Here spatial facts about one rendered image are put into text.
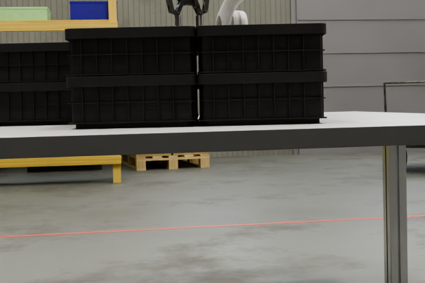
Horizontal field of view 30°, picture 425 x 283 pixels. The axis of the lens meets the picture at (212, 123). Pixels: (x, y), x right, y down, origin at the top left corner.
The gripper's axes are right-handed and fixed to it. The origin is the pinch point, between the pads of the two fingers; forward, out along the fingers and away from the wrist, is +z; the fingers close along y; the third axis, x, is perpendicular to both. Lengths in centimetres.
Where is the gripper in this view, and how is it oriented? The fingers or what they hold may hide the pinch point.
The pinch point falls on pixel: (188, 23)
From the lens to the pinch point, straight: 242.3
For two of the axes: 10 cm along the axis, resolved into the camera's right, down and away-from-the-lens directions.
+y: -9.5, 0.4, -3.2
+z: 0.3, 10.0, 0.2
